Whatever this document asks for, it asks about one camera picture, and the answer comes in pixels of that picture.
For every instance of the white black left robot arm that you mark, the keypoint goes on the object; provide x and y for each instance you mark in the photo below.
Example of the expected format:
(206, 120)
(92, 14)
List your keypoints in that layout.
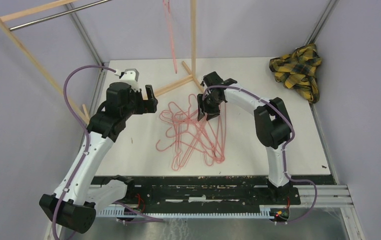
(72, 205)

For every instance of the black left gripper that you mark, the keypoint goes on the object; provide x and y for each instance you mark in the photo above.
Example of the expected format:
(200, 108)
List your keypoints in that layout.
(148, 106)

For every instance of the metal rack rod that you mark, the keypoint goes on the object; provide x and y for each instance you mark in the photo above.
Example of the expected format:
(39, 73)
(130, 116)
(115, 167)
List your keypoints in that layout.
(54, 16)

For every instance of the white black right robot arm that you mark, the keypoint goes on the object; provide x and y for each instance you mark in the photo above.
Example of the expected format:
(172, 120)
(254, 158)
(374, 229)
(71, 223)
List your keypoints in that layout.
(273, 126)

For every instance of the white slotted cable duct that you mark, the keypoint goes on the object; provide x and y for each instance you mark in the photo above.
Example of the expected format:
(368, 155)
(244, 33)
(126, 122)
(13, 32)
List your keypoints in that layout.
(123, 213)

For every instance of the yellow plaid shirt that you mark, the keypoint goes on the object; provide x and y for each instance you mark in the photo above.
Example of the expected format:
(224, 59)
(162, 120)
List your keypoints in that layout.
(297, 71)

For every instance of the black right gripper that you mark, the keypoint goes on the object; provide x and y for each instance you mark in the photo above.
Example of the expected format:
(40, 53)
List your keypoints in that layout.
(212, 113)

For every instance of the pink wire hanger with hook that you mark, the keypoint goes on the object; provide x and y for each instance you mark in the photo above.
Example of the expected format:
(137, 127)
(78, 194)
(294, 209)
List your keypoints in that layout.
(164, 145)

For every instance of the pink wire hanger pile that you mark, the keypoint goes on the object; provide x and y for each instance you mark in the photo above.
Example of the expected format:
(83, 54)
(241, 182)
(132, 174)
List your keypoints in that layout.
(189, 135)

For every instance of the wooden clothes rack frame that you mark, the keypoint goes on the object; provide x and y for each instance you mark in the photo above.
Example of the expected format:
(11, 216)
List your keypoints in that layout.
(191, 77)

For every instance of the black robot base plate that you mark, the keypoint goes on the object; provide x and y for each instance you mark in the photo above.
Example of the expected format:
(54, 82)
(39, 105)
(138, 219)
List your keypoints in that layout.
(211, 194)

